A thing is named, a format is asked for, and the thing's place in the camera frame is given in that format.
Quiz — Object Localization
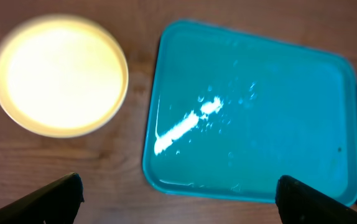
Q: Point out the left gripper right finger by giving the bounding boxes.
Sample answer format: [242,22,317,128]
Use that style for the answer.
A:
[276,175,357,224]

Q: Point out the light green plate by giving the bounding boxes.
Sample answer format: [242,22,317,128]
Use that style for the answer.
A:
[0,14,129,138]

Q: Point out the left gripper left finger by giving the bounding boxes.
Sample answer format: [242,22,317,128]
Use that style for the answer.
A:
[0,173,84,224]

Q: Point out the teal plastic tray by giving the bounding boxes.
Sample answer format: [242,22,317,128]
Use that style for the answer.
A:
[142,21,357,206]

